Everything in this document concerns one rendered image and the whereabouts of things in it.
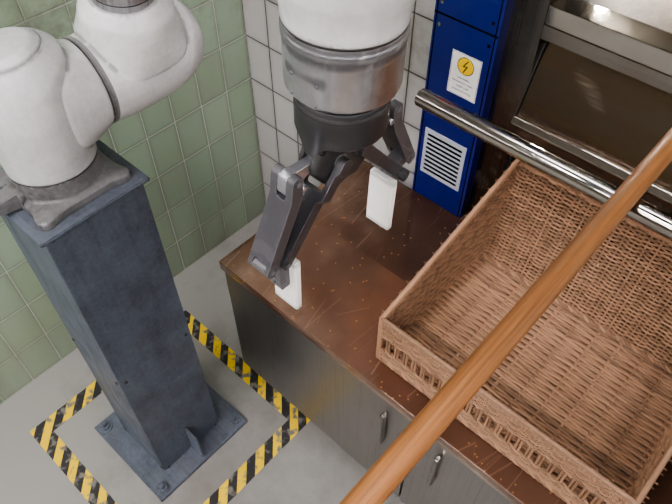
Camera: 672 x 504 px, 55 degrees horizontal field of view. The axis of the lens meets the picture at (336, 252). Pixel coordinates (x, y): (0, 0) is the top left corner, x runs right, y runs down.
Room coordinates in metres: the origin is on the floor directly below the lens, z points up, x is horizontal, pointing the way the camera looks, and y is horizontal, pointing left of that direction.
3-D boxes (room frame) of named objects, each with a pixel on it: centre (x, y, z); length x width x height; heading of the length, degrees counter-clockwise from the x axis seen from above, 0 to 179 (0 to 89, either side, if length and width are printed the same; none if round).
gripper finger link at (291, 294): (0.36, 0.04, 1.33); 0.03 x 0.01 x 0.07; 48
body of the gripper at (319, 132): (0.41, 0.00, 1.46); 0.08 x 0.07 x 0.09; 138
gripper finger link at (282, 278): (0.35, 0.06, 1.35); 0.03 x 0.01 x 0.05; 138
